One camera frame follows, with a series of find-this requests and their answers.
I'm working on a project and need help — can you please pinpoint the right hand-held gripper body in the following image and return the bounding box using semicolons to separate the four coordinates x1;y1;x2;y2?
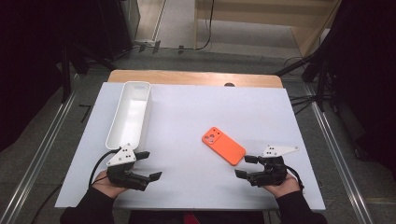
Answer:
247;145;300;188

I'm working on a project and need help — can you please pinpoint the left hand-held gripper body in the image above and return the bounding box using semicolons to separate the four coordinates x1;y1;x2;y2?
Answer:
106;143;150;191

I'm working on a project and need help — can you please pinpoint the orange phone case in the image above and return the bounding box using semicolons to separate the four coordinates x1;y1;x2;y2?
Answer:
201;126;247;167

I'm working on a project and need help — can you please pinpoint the white plastic storage box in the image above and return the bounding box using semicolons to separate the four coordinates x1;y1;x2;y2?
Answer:
105;80;152;153

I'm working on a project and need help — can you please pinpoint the person's right hand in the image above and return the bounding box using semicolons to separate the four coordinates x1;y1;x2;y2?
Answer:
262;172;302;200

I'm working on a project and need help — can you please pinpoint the person's left hand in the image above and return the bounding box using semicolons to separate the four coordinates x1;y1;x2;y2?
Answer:
92;170;129;200

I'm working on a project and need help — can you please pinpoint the person's lap dark clothing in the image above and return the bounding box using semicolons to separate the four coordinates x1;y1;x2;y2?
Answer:
129;210;265;224

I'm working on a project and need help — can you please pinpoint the white board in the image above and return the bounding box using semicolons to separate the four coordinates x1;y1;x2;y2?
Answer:
54;81;327;212

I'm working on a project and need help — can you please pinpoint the wooden table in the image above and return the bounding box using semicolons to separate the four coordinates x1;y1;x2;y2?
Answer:
106;69;284;89

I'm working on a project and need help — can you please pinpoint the black metal stand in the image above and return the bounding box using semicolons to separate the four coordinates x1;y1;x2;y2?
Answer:
60;46;73;104

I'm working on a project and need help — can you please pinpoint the black tripod stand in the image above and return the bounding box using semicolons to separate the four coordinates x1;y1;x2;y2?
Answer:
275;46;332;113

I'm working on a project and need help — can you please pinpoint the black curtain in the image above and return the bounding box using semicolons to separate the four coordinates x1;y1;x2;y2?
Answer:
0;0;68;153
323;0;396;178

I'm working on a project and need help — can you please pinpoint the light wooden shelf unit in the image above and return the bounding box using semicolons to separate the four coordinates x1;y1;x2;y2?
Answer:
194;0;342;59

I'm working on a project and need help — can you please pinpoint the left hand-held gripper black cable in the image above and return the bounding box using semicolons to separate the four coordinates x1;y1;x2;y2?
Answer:
88;148;122;189

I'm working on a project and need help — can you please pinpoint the hand-held gripper black cable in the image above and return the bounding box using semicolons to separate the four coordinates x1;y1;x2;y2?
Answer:
88;148;122;189
285;165;305;190

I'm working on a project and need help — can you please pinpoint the right hand-held gripper black cable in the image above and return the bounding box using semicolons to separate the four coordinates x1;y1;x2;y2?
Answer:
285;165;305;190

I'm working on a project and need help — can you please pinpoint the metal floor rail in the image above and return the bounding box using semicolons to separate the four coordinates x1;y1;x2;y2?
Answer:
306;85;375;224
0;90;78;224

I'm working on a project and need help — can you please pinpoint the black floor cable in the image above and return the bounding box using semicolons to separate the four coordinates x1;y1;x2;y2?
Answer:
31;183;64;224

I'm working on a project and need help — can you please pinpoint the black hanging cable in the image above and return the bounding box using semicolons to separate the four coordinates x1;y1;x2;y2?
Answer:
155;0;216;52

